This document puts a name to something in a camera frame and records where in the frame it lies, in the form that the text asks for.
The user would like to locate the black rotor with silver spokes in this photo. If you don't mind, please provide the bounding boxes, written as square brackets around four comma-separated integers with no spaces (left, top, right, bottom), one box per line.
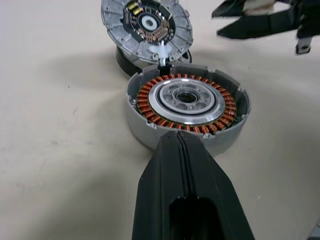
[115,45,194,77]

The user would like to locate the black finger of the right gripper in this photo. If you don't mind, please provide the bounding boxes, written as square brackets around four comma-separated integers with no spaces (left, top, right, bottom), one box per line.
[216,11,300,41]
[210,0,249,19]

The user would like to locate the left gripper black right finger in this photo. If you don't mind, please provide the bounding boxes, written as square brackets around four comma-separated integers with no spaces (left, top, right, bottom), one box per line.
[178,132,256,240]

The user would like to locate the motor housing with copper windings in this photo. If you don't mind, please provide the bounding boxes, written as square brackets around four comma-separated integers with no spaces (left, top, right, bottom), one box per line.
[124,62,252,159]

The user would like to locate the transparent round gear disc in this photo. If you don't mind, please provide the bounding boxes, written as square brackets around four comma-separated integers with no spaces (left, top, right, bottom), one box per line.
[100,0,195,68]

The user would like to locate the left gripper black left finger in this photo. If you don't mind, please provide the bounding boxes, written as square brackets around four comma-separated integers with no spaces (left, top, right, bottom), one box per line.
[131,131,195,240]

